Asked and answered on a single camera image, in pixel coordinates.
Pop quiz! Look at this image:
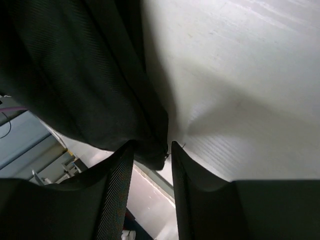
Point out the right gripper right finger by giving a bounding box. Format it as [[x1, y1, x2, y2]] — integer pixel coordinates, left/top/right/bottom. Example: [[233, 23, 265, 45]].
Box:
[[171, 141, 320, 240]]

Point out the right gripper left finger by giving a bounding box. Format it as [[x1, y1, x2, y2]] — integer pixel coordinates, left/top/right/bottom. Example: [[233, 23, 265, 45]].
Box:
[[0, 142, 134, 240]]

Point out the black pleated skirt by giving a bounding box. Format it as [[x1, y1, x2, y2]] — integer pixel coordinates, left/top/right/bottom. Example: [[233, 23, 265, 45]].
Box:
[[0, 0, 169, 171]]

